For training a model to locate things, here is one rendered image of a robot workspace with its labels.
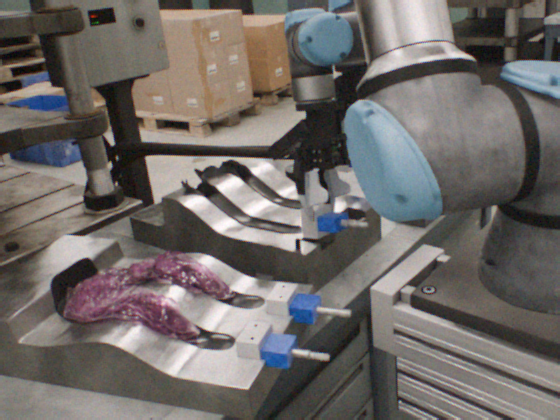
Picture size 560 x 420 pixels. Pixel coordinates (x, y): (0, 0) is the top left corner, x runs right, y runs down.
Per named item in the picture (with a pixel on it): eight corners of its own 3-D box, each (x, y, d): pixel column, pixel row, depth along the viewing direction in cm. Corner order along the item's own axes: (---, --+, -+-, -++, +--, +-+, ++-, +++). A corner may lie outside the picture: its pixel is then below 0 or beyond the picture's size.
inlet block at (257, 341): (336, 361, 86) (333, 331, 84) (325, 385, 82) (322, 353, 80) (254, 350, 90) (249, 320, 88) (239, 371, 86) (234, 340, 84)
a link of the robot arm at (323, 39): (374, 5, 88) (354, 14, 98) (300, 12, 85) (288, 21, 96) (379, 59, 89) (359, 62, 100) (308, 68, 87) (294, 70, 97)
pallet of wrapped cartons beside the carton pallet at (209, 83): (264, 113, 544) (251, 7, 508) (204, 138, 482) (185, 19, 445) (167, 104, 603) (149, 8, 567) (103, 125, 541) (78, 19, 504)
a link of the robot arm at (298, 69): (286, 9, 95) (278, 15, 104) (294, 78, 98) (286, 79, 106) (333, 5, 97) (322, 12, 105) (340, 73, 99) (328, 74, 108)
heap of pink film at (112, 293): (242, 286, 101) (236, 246, 98) (188, 352, 86) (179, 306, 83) (114, 273, 109) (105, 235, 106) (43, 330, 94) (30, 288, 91)
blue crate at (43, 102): (99, 125, 459) (92, 97, 451) (54, 141, 427) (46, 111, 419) (48, 120, 487) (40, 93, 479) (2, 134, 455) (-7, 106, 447)
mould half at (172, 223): (382, 238, 127) (379, 180, 122) (309, 298, 107) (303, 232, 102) (216, 198, 154) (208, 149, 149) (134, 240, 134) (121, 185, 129)
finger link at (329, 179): (351, 215, 108) (339, 169, 105) (326, 213, 112) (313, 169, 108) (360, 207, 111) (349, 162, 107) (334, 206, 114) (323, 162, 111)
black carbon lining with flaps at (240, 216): (341, 215, 123) (338, 173, 119) (293, 248, 111) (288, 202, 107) (221, 188, 142) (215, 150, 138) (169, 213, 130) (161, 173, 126)
